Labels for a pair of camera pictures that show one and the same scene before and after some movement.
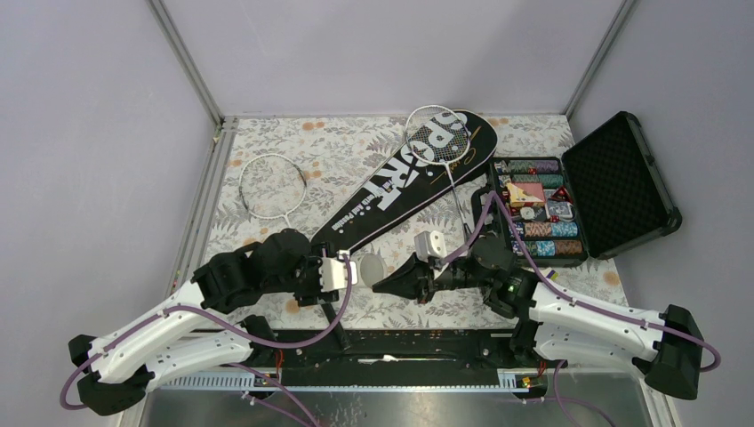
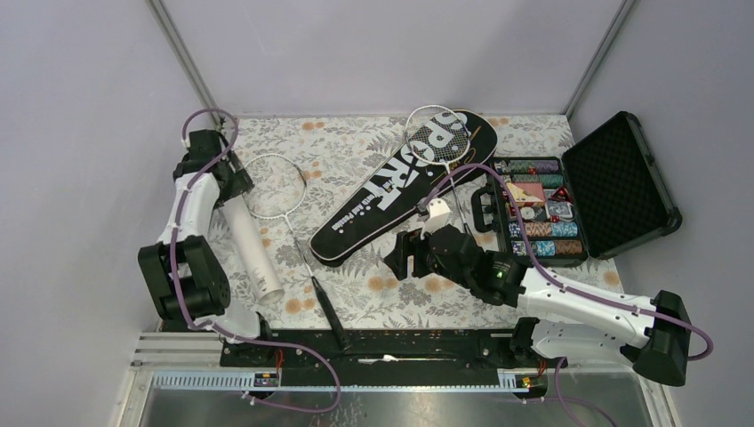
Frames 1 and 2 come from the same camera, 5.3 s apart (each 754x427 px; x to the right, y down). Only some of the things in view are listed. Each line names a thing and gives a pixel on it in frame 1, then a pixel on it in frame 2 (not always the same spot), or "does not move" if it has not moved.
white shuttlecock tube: [372, 269] -> [261, 275]
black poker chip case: [600, 198] does not move
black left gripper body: [308, 283] -> [238, 181]
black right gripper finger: [413, 278] -> [398, 259]
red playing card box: [526, 194] does not move
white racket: [439, 135] does not move
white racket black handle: [274, 186] does not move
